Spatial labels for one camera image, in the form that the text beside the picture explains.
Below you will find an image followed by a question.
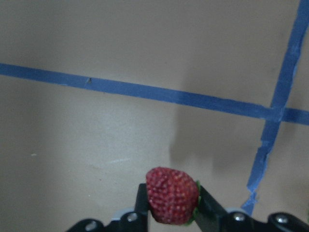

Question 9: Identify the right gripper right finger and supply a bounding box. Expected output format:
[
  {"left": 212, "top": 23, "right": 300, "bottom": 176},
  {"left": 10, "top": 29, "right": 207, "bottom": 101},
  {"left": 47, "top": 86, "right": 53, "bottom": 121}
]
[{"left": 195, "top": 186, "right": 309, "bottom": 232}]

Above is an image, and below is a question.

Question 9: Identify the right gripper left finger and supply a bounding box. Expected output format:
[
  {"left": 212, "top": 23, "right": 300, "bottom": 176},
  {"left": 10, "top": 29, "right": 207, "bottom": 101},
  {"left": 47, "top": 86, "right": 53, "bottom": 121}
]
[{"left": 67, "top": 184, "right": 149, "bottom": 232}]

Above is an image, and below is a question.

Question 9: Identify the strawberry one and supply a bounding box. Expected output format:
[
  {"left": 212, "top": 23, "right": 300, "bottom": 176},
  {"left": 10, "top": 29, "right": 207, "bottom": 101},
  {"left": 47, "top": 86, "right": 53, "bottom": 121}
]
[{"left": 145, "top": 167, "right": 201, "bottom": 226}]

